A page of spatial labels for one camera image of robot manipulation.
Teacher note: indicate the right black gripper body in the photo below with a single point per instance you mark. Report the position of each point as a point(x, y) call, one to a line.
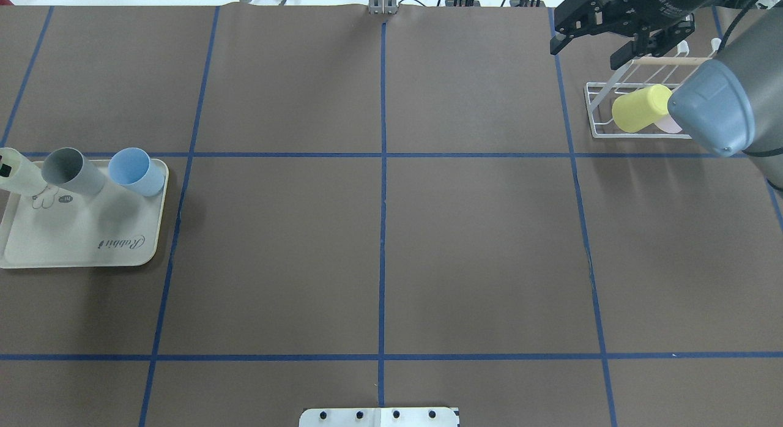
point(664, 3)

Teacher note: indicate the cream plastic tray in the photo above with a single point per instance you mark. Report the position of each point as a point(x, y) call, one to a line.
point(60, 229)

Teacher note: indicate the blue plastic cup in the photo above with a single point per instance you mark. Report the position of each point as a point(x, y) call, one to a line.
point(133, 169)

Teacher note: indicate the cream plastic cup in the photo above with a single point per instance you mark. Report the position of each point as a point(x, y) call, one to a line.
point(26, 178)

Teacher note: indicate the white wire cup rack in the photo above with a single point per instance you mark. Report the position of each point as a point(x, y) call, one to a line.
point(670, 71)

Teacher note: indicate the yellow plastic cup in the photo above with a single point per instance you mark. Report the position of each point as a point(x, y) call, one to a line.
point(638, 109)

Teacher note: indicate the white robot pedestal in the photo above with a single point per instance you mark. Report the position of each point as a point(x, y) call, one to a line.
point(381, 416)

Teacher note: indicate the pink plastic cup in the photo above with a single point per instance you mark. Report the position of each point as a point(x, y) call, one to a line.
point(668, 125)

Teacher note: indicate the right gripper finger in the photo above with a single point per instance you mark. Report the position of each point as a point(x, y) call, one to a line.
point(573, 19)
point(644, 42)

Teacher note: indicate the grey plastic cup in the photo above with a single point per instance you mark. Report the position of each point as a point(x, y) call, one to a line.
point(68, 169)

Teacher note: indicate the aluminium frame post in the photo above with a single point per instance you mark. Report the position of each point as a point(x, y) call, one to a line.
point(383, 7)

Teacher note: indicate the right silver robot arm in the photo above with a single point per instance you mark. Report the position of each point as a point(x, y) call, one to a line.
point(730, 103)

